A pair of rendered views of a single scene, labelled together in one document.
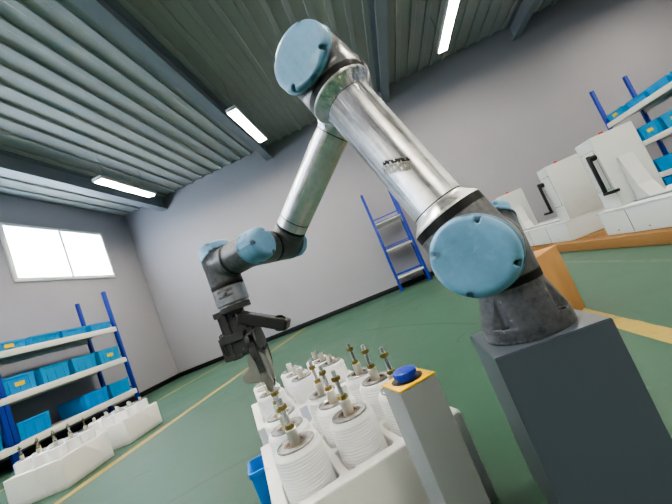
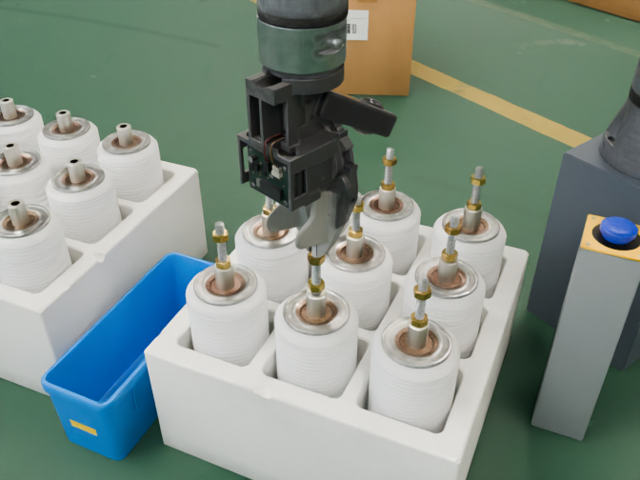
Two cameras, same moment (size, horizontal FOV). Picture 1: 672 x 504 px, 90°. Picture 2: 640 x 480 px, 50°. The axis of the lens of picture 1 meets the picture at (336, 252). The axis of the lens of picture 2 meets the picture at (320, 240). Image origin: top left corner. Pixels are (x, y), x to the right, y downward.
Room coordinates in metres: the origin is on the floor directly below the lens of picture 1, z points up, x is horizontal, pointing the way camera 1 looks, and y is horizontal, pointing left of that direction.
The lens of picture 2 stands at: (0.38, 0.67, 0.79)
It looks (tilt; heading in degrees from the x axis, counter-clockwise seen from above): 37 degrees down; 314
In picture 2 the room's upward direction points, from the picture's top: straight up
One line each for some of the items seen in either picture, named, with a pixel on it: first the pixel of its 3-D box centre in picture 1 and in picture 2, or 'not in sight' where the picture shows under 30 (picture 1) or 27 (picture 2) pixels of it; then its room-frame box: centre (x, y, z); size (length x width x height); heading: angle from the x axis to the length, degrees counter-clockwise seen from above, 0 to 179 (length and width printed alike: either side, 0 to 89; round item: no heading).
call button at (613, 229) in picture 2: (405, 375); (617, 232); (0.58, -0.03, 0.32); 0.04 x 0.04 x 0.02
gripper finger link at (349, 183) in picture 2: (256, 353); (333, 185); (0.76, 0.25, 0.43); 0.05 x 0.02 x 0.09; 179
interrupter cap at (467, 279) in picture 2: (349, 413); (446, 277); (0.72, 0.10, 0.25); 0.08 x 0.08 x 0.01
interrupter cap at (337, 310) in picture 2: (287, 426); (316, 311); (0.79, 0.25, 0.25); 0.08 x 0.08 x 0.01
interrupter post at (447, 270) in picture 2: (346, 407); (447, 270); (0.72, 0.10, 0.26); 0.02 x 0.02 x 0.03
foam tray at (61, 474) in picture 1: (63, 467); not in sight; (2.30, 2.22, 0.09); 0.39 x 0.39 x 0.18; 89
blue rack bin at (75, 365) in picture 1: (71, 368); not in sight; (4.95, 4.24, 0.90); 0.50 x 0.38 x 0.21; 83
